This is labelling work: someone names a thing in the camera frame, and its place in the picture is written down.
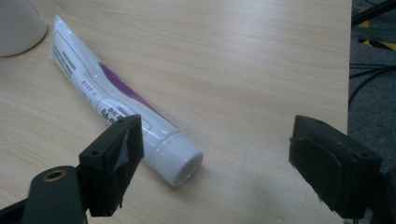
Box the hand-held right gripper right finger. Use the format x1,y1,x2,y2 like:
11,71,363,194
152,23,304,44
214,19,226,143
288,115,383,219

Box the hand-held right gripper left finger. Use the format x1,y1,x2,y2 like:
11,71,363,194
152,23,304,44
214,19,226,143
78,114,145,217

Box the yellow and black floor tape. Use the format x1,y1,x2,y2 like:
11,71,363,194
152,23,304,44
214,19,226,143
357,8,396,51

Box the white cup with handle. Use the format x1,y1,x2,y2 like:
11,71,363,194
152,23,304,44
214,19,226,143
0,0,49,58

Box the black floor cables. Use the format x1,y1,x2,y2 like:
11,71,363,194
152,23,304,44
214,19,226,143
348,63,396,108

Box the black metal stand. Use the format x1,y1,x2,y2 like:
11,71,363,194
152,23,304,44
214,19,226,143
351,0,396,27

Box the white and purple toothpaste tube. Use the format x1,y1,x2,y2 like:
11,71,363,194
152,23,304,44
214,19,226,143
49,14,205,189

